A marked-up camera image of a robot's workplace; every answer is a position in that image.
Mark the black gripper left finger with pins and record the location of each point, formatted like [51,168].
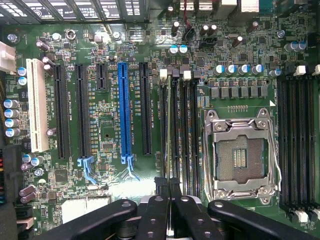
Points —
[155,220]

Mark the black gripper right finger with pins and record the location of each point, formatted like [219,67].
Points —
[195,220]

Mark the RAM slot white latches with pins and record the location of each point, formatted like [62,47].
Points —
[186,125]
[293,137]
[314,137]
[163,125]

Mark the metal CPU socket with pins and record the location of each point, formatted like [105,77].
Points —
[240,160]

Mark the silver chipset heatsink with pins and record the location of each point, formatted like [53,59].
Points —
[75,207]

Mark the green motherboard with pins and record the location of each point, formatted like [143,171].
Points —
[112,120]

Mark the long black expansion slot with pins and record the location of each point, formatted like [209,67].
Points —
[61,110]
[145,110]

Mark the black expansion slot blue latch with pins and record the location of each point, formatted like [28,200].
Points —
[83,110]

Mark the short black expansion slot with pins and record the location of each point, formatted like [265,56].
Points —
[102,77]

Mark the white expansion slot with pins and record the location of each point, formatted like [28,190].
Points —
[37,105]

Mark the black open PC case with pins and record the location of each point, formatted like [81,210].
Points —
[75,15]

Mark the white motherboard connector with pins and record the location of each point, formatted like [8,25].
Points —
[6,57]

